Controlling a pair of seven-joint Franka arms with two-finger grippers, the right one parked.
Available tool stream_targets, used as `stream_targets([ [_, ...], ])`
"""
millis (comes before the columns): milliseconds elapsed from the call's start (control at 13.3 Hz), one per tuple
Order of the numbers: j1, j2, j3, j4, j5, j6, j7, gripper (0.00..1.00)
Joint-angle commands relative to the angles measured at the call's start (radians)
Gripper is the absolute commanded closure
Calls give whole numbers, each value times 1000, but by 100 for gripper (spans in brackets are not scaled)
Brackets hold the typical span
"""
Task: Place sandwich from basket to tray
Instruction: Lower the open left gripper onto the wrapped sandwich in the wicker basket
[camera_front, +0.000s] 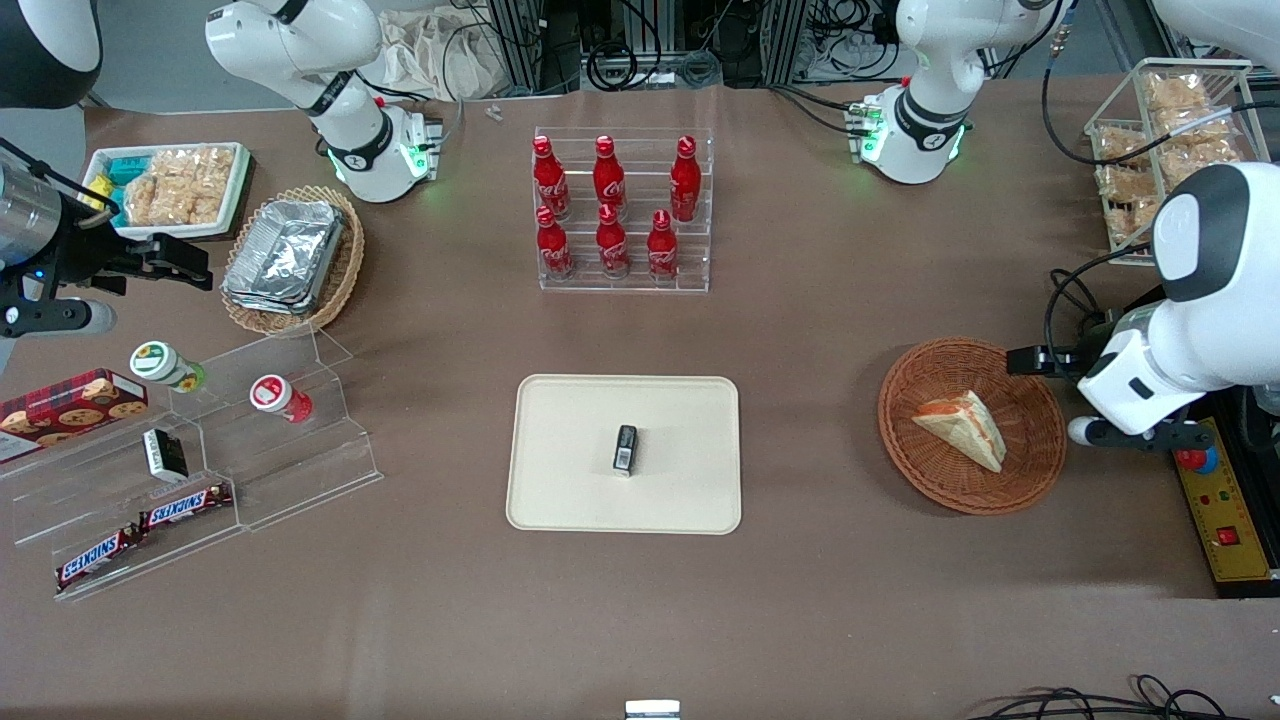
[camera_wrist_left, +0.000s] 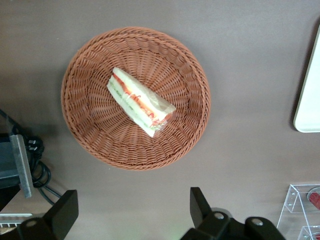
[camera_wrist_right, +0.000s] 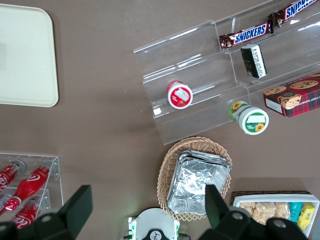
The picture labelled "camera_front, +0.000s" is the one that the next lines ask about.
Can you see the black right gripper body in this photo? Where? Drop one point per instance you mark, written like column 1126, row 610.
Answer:
column 88, row 256

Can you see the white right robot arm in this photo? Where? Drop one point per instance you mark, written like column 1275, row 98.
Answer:
column 300, row 40

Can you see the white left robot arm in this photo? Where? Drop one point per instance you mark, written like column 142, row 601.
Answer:
column 1220, row 330

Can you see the brown round wicker basket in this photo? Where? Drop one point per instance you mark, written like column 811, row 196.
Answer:
column 1030, row 440

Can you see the aluminium foil tray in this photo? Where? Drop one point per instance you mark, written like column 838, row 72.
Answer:
column 262, row 304
column 285, row 250

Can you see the triangular wrapped sandwich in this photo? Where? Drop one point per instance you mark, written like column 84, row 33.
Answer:
column 965, row 425

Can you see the light oval wicker basket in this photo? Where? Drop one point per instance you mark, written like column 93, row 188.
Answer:
column 350, row 260

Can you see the cream plastic serving tray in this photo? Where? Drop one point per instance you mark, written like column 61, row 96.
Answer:
column 570, row 460

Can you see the white rectangular snack container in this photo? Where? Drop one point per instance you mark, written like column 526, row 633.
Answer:
column 170, row 232

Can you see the rice cracker packet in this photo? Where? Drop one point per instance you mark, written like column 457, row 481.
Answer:
column 180, row 185
column 217, row 180
column 1195, row 150
column 1125, row 180
column 143, row 200
column 1180, row 92

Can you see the yellow snack packet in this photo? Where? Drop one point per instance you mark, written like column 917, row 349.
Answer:
column 98, row 192

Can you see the teal snack packet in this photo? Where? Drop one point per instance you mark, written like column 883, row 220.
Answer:
column 125, row 170

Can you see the green sunflower lid jar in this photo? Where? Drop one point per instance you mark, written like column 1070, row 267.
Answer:
column 160, row 362

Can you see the red tartan cookie box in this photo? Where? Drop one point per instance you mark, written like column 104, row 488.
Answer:
column 70, row 410

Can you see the red strawberry lid jar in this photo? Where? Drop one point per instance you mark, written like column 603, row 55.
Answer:
column 275, row 395

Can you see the red emergency stop button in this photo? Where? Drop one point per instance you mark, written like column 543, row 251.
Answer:
column 1197, row 462

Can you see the black and white carton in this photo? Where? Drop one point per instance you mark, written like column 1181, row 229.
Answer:
column 165, row 455

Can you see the yellow control button box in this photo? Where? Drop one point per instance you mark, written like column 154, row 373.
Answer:
column 1215, row 500

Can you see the clear acrylic stepped stand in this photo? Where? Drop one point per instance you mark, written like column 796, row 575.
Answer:
column 60, row 500
column 300, row 470

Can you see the Snickers chocolate bar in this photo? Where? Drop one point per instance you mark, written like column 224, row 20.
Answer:
column 185, row 507
column 95, row 558

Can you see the white cloth bag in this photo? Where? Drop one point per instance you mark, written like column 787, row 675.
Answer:
column 430, row 50

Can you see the red cola bottle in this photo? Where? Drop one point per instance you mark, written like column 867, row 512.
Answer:
column 612, row 248
column 553, row 250
column 662, row 250
column 608, row 175
column 685, row 185
column 550, row 180

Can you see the clear acrylic bottle rack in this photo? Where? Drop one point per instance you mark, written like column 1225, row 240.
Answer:
column 640, row 280

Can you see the small black box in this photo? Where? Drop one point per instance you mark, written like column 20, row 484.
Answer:
column 625, row 450

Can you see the small silver edge object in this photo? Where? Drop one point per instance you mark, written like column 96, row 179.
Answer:
column 652, row 710

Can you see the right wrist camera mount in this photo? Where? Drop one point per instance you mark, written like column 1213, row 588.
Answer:
column 60, row 318

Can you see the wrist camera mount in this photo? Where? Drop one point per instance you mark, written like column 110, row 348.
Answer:
column 60, row 318
column 1140, row 435

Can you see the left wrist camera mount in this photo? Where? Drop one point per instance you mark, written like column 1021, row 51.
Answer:
column 1140, row 435

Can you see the aluminium profile frame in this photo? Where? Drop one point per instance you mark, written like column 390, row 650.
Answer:
column 525, row 40

